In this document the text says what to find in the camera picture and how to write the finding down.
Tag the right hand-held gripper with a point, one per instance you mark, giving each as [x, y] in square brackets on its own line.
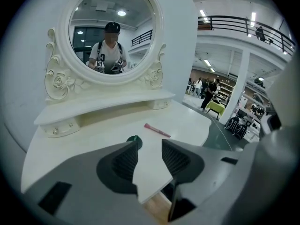
[269, 124]

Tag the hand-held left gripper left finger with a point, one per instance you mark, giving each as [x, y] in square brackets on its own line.
[82, 191]

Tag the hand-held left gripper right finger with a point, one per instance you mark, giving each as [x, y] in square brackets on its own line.
[211, 172]

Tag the pink pencil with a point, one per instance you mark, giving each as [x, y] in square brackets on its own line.
[155, 130]

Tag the dark green round compact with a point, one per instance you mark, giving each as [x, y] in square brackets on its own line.
[133, 138]

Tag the white ornate dressing table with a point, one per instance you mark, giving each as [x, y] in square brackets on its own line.
[93, 137]

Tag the small white drawer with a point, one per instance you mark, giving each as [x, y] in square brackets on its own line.
[61, 129]
[160, 104]

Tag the black white striped cushion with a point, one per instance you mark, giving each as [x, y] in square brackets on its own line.
[236, 128]

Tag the person's white shirt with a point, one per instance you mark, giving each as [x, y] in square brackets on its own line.
[288, 90]

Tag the white shelving unit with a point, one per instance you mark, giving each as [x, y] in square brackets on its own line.
[225, 90]

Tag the black balcony railing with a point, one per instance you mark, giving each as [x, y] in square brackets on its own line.
[246, 28]

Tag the oval mirror, white frame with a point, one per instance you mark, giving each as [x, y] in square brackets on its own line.
[61, 83]

